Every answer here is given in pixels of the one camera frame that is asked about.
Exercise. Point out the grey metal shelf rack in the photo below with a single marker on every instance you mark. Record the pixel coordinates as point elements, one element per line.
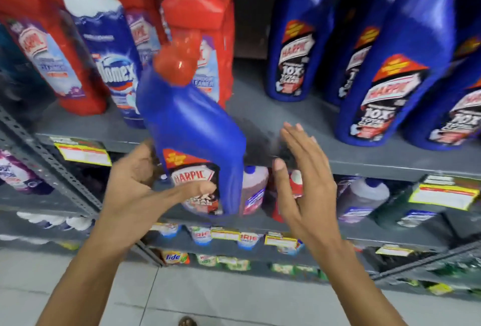
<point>263,111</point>

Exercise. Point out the person's foot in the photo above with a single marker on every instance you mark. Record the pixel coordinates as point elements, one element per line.
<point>187,322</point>

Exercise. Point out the person's right hand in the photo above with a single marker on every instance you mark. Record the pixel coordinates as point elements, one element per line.
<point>315,201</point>

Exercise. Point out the blue cleaner bottle black label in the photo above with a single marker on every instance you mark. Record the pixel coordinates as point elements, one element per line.
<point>357,55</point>
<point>402,74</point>
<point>297,36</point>
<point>451,111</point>

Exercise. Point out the person's right thumb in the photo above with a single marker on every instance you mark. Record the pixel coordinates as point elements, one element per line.
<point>282,183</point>

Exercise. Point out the orange detergent packet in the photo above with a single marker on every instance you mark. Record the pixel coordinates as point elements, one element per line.
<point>174,257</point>

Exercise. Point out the small white blue tub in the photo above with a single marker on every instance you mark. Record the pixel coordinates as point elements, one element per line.
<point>248,240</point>
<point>200,235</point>
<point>167,229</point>

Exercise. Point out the grey bottle blue cap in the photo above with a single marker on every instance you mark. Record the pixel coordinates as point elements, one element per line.
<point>362,198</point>

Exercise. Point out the row of white packets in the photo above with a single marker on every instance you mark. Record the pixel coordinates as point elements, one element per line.
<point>56,220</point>

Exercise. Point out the yellow white price tag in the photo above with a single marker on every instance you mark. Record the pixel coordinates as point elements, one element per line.
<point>281,240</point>
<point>224,234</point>
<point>443,192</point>
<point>393,250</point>
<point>83,151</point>

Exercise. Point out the pink bottle blue cap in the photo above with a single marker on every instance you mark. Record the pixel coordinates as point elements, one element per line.
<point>254,188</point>

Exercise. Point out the red cleaner bottle white cap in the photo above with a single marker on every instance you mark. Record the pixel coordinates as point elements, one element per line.
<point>210,14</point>

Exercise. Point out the dark green bottle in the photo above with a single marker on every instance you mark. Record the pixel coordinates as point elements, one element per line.
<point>409,211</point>

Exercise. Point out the blue white cleaner bottle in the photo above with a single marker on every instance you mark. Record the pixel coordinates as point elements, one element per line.
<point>109,55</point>

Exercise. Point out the person's right forearm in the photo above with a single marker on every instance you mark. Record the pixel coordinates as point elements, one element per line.
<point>357,288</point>

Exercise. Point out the red cleaner bottle purple label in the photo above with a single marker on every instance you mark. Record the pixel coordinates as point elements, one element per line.
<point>141,25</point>
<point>56,55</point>

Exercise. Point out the person's left forearm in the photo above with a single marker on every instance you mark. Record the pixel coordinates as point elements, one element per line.
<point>82,284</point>

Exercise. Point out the dark teal bottle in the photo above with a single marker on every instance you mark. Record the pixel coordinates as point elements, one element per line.
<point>18,81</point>

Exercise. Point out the blue cleaner bottle red cap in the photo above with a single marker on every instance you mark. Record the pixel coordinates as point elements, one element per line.
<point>191,130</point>

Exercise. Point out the row of green packets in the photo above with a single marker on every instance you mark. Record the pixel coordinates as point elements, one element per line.
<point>225,262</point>

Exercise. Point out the person's left hand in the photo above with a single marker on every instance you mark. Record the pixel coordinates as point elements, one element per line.
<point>127,201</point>

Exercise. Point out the person's left thumb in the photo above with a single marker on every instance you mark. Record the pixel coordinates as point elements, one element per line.
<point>189,191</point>

